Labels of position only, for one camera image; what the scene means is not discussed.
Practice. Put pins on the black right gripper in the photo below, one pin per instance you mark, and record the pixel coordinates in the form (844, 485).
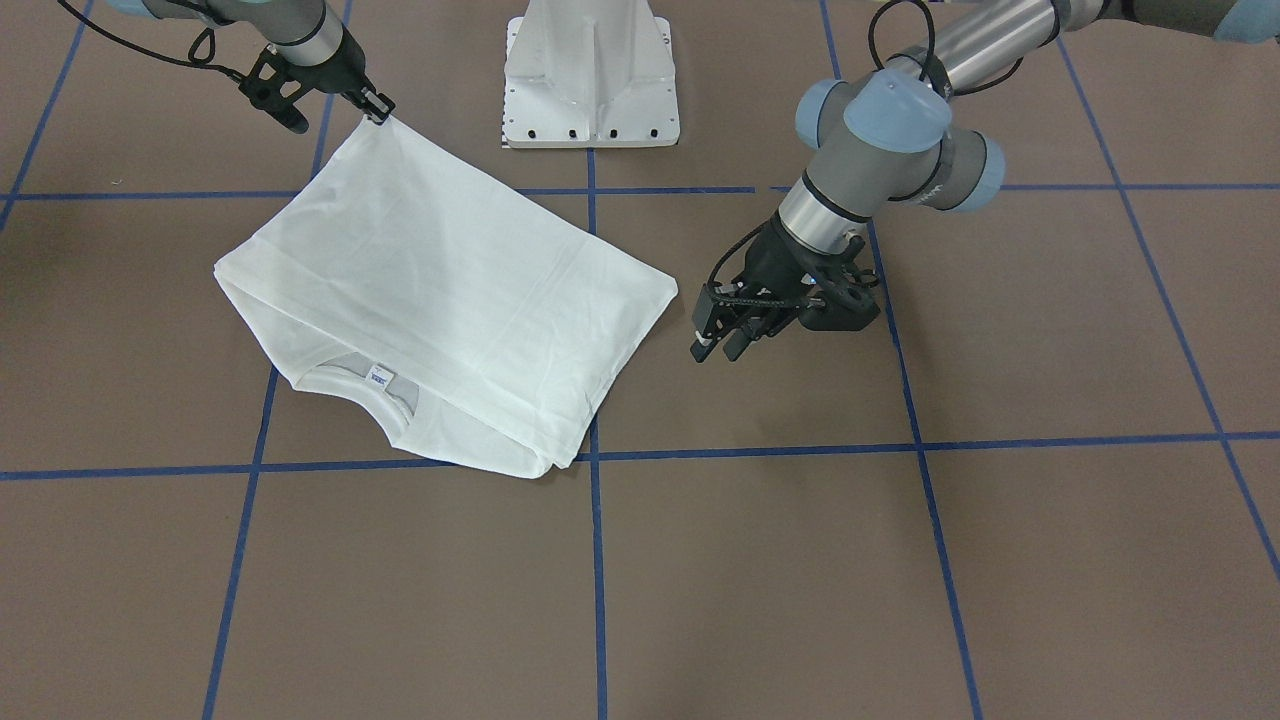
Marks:
(343, 72)

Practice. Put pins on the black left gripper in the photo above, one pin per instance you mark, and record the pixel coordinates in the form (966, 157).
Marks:
(778, 260)

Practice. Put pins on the white long-sleeve printed shirt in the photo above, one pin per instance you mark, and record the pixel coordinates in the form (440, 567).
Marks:
(472, 325)

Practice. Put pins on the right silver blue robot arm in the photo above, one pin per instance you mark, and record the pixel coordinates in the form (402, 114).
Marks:
(279, 22)

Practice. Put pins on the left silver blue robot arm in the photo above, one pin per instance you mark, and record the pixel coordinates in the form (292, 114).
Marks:
(889, 137)

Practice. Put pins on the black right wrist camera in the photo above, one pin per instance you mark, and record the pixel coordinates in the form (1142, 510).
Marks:
(272, 87)

